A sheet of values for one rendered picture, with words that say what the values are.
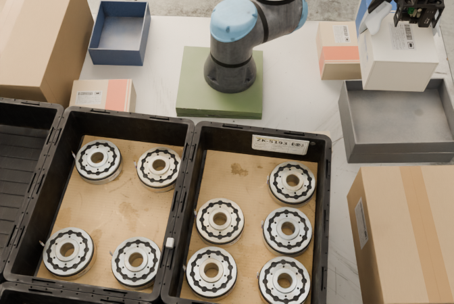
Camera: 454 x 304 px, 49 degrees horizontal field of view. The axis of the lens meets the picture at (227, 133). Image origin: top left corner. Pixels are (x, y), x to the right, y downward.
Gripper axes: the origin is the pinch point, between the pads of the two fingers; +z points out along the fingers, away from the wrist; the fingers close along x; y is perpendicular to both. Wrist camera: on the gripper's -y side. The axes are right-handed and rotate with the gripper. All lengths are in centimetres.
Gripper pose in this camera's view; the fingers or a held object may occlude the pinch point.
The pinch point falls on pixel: (395, 31)
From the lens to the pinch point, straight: 107.0
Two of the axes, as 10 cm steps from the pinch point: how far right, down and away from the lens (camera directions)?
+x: 10.0, 0.4, -0.3
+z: 0.1, 5.2, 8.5
